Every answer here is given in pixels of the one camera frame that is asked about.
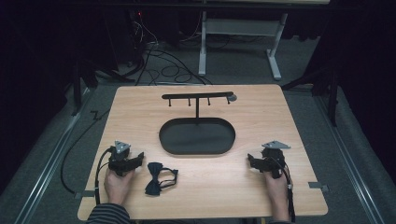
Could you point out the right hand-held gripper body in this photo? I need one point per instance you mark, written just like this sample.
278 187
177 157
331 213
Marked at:
274 160

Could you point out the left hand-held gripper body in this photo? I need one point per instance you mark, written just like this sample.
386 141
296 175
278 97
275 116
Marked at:
120 158

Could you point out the black bow tie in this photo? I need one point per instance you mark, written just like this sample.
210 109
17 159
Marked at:
154 180

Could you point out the black hook rack with tray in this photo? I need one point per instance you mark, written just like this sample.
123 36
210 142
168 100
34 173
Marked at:
197 137

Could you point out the person's right hand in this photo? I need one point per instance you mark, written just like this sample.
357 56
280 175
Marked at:
276 186

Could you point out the person's left hand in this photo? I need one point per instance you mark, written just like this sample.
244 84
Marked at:
117 186

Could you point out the grey table clamp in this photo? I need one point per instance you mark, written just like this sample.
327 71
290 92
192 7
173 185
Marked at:
84 194
318 186

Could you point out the black stand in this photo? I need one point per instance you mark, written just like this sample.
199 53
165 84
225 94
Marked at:
77 90
333 93

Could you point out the metal floor rail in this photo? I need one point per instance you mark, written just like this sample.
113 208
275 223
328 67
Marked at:
351 165
53 155

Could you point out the white metal table frame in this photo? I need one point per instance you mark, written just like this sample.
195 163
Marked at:
241 27

